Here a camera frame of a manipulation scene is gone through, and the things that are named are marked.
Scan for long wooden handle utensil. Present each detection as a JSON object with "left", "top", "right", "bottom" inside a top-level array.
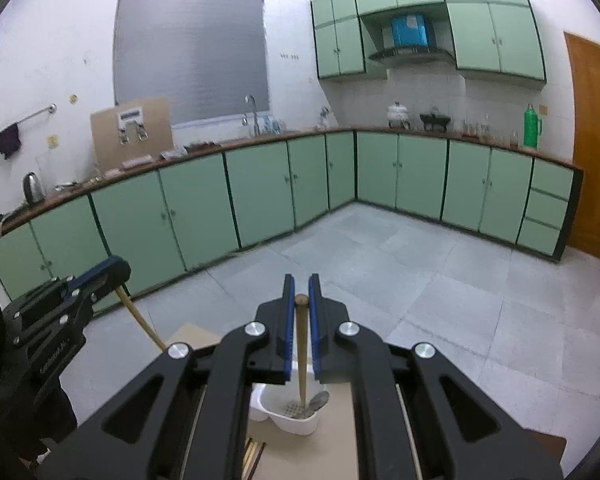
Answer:
[{"left": 116, "top": 286, "right": 167, "bottom": 352}]

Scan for wooden handle metal spoon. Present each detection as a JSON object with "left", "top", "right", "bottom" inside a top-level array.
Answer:
[{"left": 294, "top": 294, "right": 330, "bottom": 412}]

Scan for steel electric kettle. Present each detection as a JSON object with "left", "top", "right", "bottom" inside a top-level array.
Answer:
[{"left": 22, "top": 171, "right": 47, "bottom": 205}]

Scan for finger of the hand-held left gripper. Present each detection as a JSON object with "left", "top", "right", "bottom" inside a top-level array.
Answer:
[
  {"left": 66, "top": 255, "right": 131, "bottom": 291},
  {"left": 2, "top": 261, "right": 132, "bottom": 357}
]

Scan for grey window blind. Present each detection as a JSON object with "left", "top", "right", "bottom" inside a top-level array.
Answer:
[{"left": 112, "top": 0, "right": 271, "bottom": 129}]

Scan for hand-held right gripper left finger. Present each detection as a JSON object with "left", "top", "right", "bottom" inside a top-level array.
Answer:
[{"left": 39, "top": 274, "right": 297, "bottom": 480}]

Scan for row of glass jars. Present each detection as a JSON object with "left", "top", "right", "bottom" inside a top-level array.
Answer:
[{"left": 452, "top": 116, "right": 522, "bottom": 147}]

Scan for range hood with blue film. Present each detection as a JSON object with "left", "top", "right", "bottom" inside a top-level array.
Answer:
[{"left": 367, "top": 10, "right": 456, "bottom": 67}]

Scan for brown wooden door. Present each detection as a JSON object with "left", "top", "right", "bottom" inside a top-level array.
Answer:
[{"left": 562, "top": 31, "right": 600, "bottom": 264}]

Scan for chrome towel bar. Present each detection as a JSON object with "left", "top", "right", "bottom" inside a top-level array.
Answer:
[{"left": 16, "top": 103, "right": 58, "bottom": 129}]

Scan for white plastic utensil holder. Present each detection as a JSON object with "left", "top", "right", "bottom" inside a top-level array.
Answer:
[{"left": 249, "top": 359, "right": 331, "bottom": 437}]

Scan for dark cloth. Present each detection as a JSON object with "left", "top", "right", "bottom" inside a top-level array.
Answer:
[{"left": 0, "top": 123, "right": 24, "bottom": 160}]

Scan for green base cabinets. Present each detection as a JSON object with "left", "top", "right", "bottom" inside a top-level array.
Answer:
[{"left": 0, "top": 127, "right": 584, "bottom": 312}]

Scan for brown wooden stool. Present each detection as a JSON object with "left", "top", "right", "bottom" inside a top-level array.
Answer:
[{"left": 522, "top": 427, "right": 567, "bottom": 478}]

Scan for cardboard panel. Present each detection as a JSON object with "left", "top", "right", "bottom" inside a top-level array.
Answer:
[{"left": 90, "top": 96, "right": 175, "bottom": 172}]

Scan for green thermos flask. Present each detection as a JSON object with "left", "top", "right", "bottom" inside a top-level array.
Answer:
[{"left": 523, "top": 104, "right": 544, "bottom": 149}]

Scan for white lidded pot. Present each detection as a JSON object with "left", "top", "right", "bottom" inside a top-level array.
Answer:
[{"left": 386, "top": 101, "right": 412, "bottom": 129}]

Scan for tan cardboard sheet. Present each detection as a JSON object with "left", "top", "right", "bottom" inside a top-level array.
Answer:
[{"left": 172, "top": 324, "right": 367, "bottom": 480}]

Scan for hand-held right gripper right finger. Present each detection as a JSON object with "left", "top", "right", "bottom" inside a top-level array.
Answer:
[{"left": 307, "top": 274, "right": 564, "bottom": 480}]

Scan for chrome sink faucet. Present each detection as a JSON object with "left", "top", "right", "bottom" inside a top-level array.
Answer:
[{"left": 243, "top": 94, "right": 262, "bottom": 137}]

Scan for white plastic clip set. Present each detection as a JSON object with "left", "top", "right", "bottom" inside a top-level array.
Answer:
[{"left": 116, "top": 107, "right": 149, "bottom": 145}]

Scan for bundle of wooden chopsticks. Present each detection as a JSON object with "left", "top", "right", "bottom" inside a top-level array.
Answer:
[{"left": 243, "top": 437, "right": 269, "bottom": 480}]

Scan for green wall cabinets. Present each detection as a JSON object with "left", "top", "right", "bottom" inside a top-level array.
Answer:
[{"left": 310, "top": 0, "right": 549, "bottom": 94}]

